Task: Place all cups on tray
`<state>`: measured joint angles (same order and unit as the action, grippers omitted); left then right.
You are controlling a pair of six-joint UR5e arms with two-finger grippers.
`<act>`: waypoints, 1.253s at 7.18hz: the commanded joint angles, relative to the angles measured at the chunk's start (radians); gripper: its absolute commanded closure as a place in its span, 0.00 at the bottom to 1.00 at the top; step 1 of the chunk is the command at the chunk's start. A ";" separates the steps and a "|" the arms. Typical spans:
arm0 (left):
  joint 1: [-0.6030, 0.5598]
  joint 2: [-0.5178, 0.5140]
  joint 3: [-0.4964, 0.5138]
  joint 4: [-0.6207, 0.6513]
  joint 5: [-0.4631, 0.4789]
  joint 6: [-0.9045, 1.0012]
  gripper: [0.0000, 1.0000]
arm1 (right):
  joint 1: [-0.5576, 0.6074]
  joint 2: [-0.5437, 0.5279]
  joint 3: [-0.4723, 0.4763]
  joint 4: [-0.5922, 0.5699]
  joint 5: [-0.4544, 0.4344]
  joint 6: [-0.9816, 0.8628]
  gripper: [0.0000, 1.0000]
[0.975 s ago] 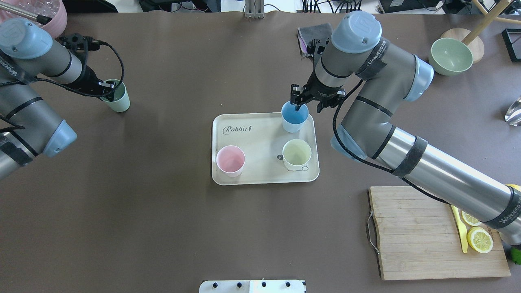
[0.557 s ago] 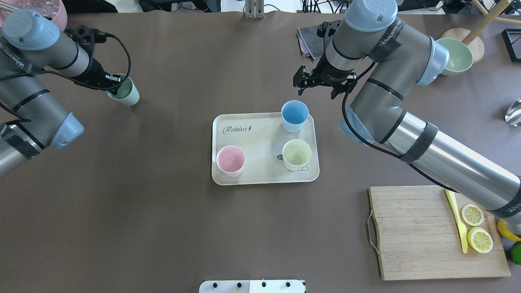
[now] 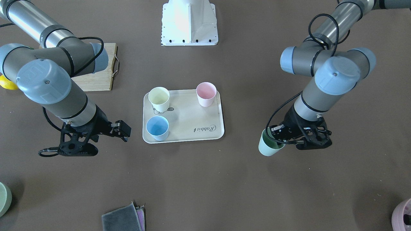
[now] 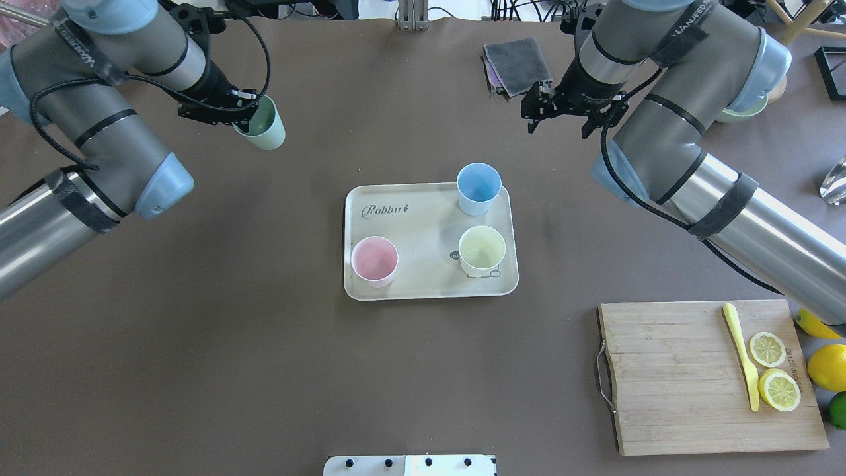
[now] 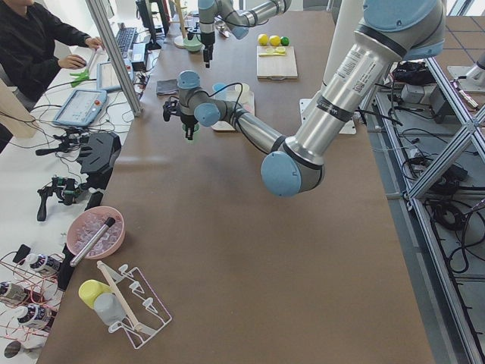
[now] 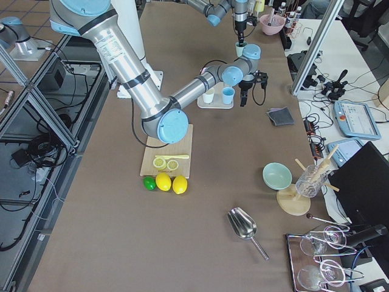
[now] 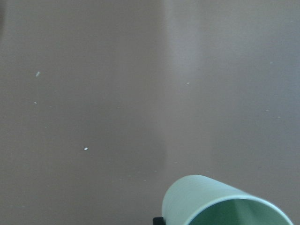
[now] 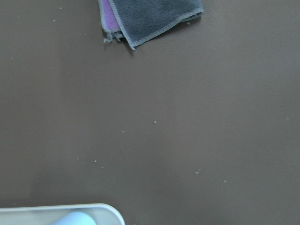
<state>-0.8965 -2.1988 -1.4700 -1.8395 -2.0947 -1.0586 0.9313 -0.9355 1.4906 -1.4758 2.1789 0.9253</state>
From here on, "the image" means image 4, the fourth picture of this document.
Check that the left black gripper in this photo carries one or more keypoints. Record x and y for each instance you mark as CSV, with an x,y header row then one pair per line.
x,y
216,84

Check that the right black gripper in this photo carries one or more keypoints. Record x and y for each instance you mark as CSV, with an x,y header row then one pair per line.
x,y
576,92

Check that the mint green plastic cup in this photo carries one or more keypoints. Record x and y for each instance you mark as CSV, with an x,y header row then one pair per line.
x,y
267,122

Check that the light blue plastic cup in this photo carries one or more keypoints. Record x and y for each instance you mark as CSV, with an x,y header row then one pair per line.
x,y
478,185

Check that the cream white plastic cup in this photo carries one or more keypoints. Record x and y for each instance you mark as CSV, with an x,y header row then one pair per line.
x,y
481,250

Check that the pink plastic cup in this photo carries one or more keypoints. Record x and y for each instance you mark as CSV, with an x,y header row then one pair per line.
x,y
375,260

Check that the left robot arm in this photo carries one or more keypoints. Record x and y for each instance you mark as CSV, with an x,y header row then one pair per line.
x,y
63,81

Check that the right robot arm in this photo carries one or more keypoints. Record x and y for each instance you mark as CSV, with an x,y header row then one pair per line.
x,y
653,77

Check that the white rabbit tray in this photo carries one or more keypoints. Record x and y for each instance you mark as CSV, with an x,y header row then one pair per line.
x,y
424,222

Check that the black framed glass tray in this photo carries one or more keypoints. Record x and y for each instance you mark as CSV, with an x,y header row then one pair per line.
x,y
830,63

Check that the grey folded cloth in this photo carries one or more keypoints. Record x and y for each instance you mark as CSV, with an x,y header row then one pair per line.
x,y
513,67

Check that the mint green bowl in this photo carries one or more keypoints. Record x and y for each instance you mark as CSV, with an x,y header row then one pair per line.
x,y
731,116

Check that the pink bowl with ice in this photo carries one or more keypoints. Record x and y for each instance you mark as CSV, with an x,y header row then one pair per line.
x,y
13,30

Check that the wooden mug tree stand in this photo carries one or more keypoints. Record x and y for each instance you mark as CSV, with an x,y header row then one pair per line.
x,y
802,22

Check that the yellow plastic knife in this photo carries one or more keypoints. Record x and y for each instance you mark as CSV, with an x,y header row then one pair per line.
x,y
750,372

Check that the metal scoop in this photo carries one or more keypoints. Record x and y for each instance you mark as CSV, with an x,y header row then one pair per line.
x,y
832,189

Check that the wooden cutting board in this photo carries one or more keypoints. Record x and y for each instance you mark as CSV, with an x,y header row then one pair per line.
x,y
677,387

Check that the lemon half right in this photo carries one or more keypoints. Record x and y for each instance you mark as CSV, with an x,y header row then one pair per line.
x,y
767,349

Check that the lemon half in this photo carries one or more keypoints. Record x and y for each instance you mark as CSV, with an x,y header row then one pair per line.
x,y
779,390
767,349

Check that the yellow lemon right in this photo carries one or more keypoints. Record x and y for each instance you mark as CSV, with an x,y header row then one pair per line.
x,y
813,326

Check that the yellow lemon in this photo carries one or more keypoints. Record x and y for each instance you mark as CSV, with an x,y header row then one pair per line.
x,y
813,326
826,367

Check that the lemon half left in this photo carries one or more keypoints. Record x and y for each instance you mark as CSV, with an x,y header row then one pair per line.
x,y
779,390

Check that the yellow lemon left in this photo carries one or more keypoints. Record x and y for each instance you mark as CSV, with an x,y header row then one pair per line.
x,y
826,367

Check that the green lime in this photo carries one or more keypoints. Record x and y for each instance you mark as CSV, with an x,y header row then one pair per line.
x,y
836,411

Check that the aluminium frame post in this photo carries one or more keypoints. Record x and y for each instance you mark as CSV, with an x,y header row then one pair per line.
x,y
413,15

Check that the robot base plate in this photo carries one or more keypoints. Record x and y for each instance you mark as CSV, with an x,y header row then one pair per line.
x,y
412,464

